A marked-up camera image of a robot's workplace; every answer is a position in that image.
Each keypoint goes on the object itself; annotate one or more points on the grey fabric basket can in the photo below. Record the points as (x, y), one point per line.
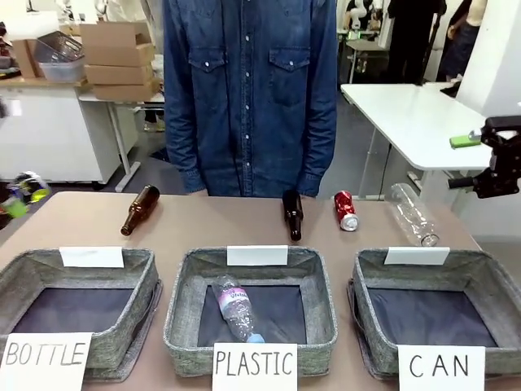
(362, 293)

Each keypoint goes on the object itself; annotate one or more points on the dark glass beer bottle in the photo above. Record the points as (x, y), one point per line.
(293, 213)

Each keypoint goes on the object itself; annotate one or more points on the red soda can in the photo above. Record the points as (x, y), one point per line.
(347, 212)

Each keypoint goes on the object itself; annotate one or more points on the paper sign PLASTIC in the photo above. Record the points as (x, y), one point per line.
(254, 364)

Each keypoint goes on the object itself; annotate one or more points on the grey fabric basket plastic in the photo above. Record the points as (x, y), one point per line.
(317, 309)

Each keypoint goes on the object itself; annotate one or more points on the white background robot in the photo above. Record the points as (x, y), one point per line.
(358, 16)

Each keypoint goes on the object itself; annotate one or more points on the large open cardboard box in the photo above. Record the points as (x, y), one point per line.
(114, 45)

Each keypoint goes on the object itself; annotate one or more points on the small cardboard box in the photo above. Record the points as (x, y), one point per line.
(26, 59)

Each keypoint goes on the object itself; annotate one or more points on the blank white card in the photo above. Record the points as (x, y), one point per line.
(416, 256)

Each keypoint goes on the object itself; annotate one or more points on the person in dark skirt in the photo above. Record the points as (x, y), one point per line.
(458, 45)

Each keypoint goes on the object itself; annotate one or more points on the grey fabric basket bottle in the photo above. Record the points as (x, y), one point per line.
(102, 326)

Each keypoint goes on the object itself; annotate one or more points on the white table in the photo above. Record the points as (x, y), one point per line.
(407, 118)

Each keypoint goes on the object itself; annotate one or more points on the clear plastic storage bin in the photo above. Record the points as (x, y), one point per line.
(61, 57)

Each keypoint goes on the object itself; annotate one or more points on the person's left forearm denim sleeve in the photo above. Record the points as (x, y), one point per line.
(321, 155)

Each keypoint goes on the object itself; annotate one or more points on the paper sign BOTTLE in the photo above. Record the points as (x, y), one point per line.
(45, 360)

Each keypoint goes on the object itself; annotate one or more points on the crushed plastic bottle pink label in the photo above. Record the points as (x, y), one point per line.
(238, 307)

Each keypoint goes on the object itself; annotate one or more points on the flat cardboard box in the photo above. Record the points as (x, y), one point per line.
(118, 74)
(124, 90)

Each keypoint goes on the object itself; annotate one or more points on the paper sign CAN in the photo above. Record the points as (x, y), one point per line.
(441, 366)

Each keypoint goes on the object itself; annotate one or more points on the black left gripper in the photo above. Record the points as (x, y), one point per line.
(18, 185)

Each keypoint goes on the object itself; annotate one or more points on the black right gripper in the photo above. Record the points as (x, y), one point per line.
(500, 171)

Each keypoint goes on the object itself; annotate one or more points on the person's right forearm denim sleeve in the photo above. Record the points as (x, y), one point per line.
(183, 155)

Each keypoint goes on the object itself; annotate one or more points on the person in black clothes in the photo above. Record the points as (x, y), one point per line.
(409, 40)

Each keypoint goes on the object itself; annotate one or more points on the brown glass beer bottle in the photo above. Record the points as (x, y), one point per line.
(140, 208)

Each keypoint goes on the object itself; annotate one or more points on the white desk with cabinet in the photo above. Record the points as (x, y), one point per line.
(53, 130)

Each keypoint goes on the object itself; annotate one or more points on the yellow-green shoes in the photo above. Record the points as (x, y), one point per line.
(154, 126)

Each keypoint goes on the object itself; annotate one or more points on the clear empty plastic bottle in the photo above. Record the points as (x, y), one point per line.
(413, 218)

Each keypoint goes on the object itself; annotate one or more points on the person in denim shirt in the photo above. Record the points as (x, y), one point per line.
(250, 93)

